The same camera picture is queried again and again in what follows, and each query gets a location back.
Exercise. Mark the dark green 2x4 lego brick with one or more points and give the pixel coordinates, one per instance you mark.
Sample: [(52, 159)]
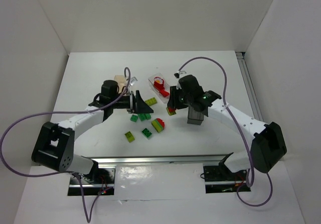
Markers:
[(142, 117)]

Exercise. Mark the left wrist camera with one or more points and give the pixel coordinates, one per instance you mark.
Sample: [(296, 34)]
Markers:
[(132, 81)]

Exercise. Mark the aluminium mounting rail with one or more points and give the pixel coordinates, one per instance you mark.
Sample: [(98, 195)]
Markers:
[(159, 160)]

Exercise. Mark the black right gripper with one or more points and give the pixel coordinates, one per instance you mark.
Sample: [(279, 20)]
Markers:
[(174, 97)]

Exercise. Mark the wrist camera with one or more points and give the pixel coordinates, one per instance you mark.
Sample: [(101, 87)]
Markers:
[(132, 81), (180, 74)]

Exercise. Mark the tan translucent plastic container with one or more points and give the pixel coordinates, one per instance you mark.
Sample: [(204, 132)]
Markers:
[(121, 82)]

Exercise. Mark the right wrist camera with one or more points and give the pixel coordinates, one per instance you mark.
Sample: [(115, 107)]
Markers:
[(180, 74)]

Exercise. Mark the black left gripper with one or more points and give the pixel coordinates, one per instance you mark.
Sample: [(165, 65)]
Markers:
[(133, 101)]

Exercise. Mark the lime 2x4 lego brick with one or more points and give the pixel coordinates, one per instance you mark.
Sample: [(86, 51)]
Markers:
[(151, 101)]

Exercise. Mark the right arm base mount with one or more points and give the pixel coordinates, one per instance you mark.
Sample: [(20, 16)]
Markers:
[(217, 182)]

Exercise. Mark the lime printed lego brick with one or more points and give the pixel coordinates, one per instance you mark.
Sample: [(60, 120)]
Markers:
[(129, 136)]

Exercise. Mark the aluminium side rail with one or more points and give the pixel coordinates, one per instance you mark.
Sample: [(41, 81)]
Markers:
[(249, 86)]

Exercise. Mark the red and lime stacked lego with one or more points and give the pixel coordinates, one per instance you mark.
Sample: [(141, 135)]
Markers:
[(171, 111)]

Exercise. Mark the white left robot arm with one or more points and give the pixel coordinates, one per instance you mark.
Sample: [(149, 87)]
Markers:
[(54, 147)]

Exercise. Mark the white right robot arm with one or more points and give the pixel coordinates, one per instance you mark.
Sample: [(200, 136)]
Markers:
[(266, 145)]

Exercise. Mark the clear plastic container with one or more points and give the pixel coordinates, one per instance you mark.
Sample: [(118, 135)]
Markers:
[(167, 87)]

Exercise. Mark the dark green 2x2 lego brick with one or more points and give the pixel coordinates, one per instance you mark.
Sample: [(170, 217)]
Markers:
[(134, 118)]

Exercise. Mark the grey translucent plastic container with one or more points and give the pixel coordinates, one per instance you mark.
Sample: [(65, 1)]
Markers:
[(194, 117)]

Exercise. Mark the red 2x4 lego brick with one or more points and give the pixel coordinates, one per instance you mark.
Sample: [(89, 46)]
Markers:
[(164, 93)]

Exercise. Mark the dark green printed lego brick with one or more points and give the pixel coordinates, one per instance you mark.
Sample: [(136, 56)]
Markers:
[(147, 133)]

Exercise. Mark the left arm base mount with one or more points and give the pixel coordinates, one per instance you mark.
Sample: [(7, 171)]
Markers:
[(104, 182)]

